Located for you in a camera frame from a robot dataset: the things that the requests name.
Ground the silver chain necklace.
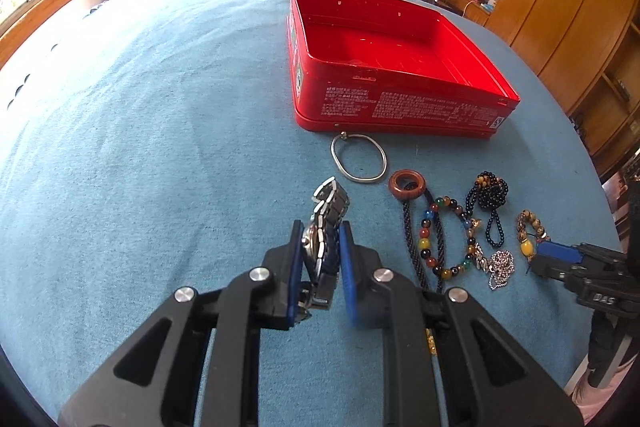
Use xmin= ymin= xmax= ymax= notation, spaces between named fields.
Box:
xmin=475 ymin=243 xmax=518 ymax=292

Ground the multicolour bead bracelet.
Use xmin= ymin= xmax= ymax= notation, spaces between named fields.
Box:
xmin=419 ymin=194 xmax=488 ymax=280

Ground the wooden wardrobe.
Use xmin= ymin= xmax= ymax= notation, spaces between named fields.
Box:
xmin=485 ymin=0 xmax=640 ymax=178

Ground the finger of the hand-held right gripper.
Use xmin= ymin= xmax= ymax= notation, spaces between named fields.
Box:
xmin=537 ymin=241 xmax=630 ymax=265
xmin=530 ymin=259 xmax=585 ymax=292

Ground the blue blanket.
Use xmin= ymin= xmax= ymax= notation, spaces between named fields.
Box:
xmin=0 ymin=0 xmax=626 ymax=427

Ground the person's right forearm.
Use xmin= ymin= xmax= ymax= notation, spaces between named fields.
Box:
xmin=564 ymin=347 xmax=631 ymax=425

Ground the brown patterned bead bracelet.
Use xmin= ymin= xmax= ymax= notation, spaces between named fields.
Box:
xmin=516 ymin=208 xmax=551 ymax=275

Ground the wooden ring pendant dark cord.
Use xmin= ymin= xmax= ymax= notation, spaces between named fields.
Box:
xmin=389 ymin=170 xmax=448 ymax=295

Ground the silver bangle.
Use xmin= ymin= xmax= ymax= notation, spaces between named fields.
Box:
xmin=330 ymin=132 xmax=388 ymax=184

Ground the black bead strand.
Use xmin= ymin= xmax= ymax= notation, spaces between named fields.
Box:
xmin=465 ymin=172 xmax=511 ymax=250

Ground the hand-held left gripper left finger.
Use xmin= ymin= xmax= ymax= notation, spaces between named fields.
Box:
xmin=57 ymin=221 xmax=313 ymax=427

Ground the wooden desk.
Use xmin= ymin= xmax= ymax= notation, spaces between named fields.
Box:
xmin=435 ymin=0 xmax=496 ymax=26

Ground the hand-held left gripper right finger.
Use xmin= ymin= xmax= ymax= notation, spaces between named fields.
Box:
xmin=336 ymin=222 xmax=586 ymax=427

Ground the silver metal wristwatch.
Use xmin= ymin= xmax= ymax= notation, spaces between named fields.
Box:
xmin=298 ymin=177 xmax=351 ymax=323

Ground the red tin box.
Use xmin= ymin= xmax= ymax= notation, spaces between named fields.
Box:
xmin=286 ymin=0 xmax=521 ymax=139

